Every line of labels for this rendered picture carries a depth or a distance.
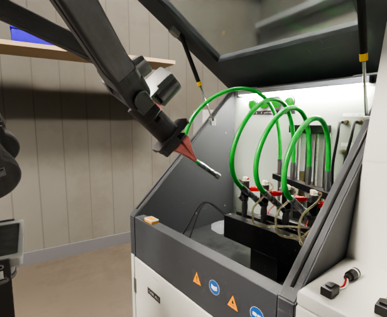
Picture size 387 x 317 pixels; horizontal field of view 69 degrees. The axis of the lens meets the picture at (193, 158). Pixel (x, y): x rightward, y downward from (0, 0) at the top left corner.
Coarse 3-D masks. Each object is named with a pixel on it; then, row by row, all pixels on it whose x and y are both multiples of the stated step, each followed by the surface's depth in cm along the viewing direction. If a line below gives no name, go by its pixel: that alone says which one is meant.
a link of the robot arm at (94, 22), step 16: (64, 0) 37; (80, 0) 38; (96, 0) 40; (64, 16) 39; (80, 16) 39; (96, 16) 41; (80, 32) 41; (96, 32) 42; (112, 32) 45; (96, 48) 44; (112, 48) 46; (96, 64) 48; (112, 64) 48; (128, 64) 50; (112, 80) 50; (128, 80) 51; (144, 80) 54; (128, 96) 54
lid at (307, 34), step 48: (144, 0) 101; (192, 0) 94; (240, 0) 86; (288, 0) 80; (336, 0) 74; (384, 0) 67; (192, 48) 118; (240, 48) 108; (288, 48) 95; (336, 48) 87
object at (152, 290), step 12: (144, 264) 102; (144, 276) 102; (156, 276) 95; (144, 288) 103; (156, 288) 96; (168, 288) 90; (144, 300) 104; (156, 300) 97; (168, 300) 91; (180, 300) 85; (144, 312) 105; (156, 312) 97; (168, 312) 91; (180, 312) 86; (192, 312) 81; (204, 312) 77
